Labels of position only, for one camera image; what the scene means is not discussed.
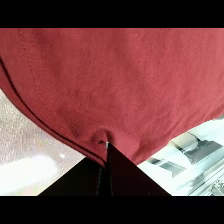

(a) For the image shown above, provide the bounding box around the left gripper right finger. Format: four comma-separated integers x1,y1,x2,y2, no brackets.
105,141,172,197

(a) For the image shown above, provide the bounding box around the red T-shirt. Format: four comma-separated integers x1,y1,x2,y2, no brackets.
0,27,224,168

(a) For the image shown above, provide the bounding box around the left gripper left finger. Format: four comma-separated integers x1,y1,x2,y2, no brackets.
37,156,108,197

